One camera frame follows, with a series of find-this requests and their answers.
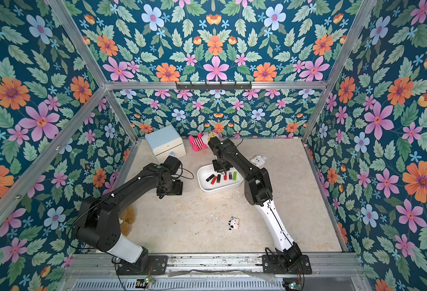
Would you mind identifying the pink striped plush toy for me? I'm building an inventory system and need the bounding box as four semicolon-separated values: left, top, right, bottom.
189;131;219;152

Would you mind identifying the black red usb drive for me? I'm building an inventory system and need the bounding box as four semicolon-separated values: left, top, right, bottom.
206;174;216;182

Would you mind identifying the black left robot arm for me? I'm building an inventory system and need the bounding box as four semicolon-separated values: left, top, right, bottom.
73;156;183;264

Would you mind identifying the small cow plush toy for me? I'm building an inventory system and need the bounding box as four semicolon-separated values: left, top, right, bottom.
229;217;240;230

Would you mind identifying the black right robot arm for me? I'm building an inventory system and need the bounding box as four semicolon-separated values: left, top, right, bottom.
208;137;303;272

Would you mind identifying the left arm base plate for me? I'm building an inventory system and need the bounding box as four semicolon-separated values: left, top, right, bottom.
116;255;168;276

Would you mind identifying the brown teddy bear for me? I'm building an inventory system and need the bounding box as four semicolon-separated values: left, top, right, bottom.
119;206;136;236

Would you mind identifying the black hook rail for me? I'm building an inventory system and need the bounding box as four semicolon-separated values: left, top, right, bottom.
175;81;252;91

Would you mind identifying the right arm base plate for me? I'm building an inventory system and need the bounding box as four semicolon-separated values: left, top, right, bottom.
261;253;313;275

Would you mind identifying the white plush keychain toy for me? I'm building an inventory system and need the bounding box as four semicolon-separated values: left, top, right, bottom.
251;155;267;168

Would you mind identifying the white mini drawer cabinet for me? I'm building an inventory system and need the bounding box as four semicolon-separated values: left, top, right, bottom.
145;125;186;164

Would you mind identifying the white plastic storage box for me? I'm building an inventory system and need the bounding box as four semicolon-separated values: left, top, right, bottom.
196;164;244;194

